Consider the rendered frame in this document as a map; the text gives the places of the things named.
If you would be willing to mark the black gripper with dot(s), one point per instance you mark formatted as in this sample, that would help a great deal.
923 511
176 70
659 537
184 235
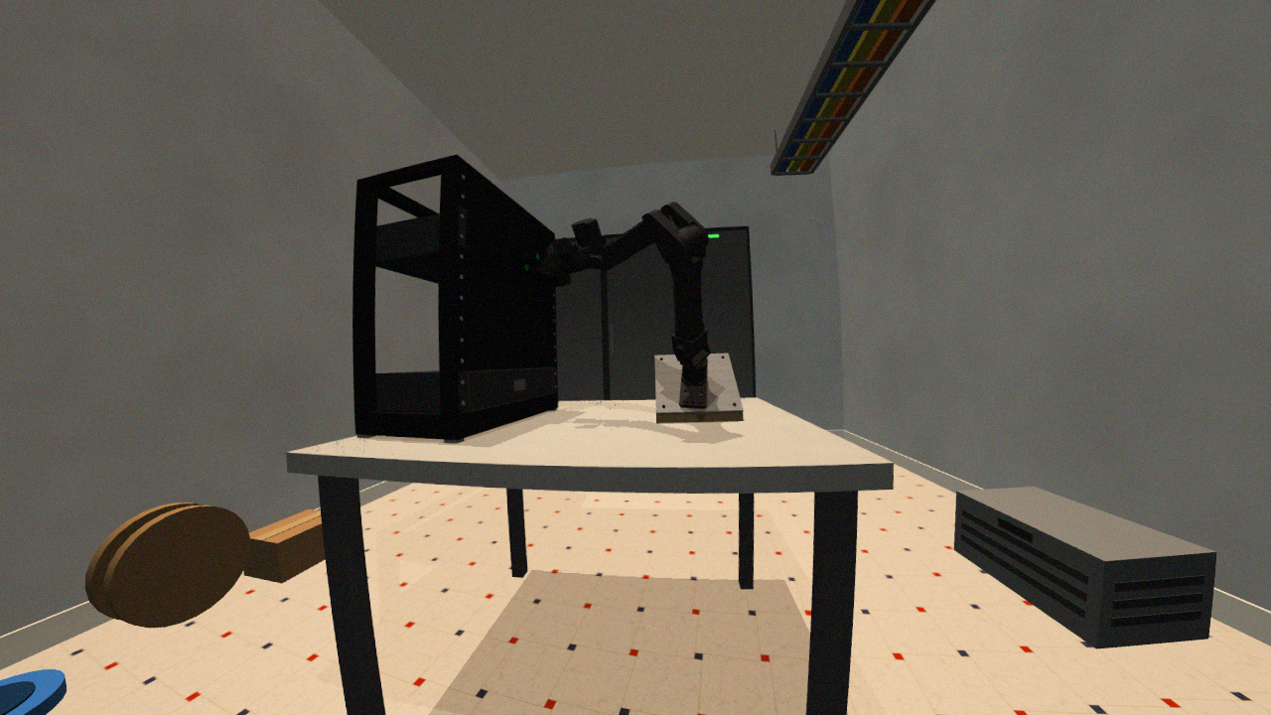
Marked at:
550 265

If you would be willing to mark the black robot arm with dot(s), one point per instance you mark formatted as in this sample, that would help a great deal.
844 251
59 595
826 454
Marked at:
677 247

